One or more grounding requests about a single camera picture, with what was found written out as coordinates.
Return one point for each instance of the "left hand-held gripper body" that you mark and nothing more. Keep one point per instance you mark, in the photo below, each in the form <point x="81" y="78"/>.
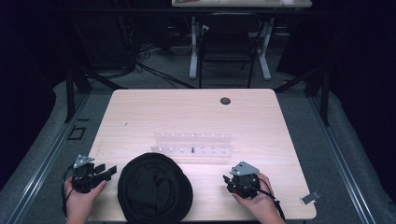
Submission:
<point x="84" y="179"/>

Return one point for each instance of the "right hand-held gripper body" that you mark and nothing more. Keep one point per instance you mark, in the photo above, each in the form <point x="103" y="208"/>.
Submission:
<point x="246" y="185"/>

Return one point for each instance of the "person's left hand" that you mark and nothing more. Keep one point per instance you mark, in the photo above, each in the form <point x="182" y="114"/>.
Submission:
<point x="79" y="205"/>

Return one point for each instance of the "person's right hand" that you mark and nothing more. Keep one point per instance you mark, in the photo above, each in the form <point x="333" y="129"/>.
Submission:
<point x="264" y="207"/>

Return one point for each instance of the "black bucket hat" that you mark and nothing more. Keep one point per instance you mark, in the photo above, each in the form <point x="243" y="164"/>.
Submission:
<point x="154" y="189"/>

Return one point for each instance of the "clear acrylic rack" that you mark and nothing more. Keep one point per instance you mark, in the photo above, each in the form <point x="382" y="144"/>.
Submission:
<point x="191" y="144"/>

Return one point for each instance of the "small grey metal clip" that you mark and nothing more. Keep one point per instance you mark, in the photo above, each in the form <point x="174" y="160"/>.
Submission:
<point x="310" y="198"/>

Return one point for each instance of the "round grey table grommet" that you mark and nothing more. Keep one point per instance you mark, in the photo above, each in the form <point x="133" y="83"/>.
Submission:
<point x="225" y="100"/>

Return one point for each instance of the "black chair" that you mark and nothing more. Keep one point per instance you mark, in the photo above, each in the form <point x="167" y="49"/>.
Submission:
<point x="227" y="43"/>

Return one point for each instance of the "white-legged desk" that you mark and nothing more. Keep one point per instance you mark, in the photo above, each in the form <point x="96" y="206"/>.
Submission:
<point x="236" y="3"/>

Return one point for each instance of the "aluminium floor rail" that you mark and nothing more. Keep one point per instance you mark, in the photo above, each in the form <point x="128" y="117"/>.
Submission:
<point x="342" y="161"/>
<point x="46" y="158"/>

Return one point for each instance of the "black metal frame stand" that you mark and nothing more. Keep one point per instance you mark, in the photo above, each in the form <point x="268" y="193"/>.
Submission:
<point x="70" y="93"/>
<point x="325" y="96"/>

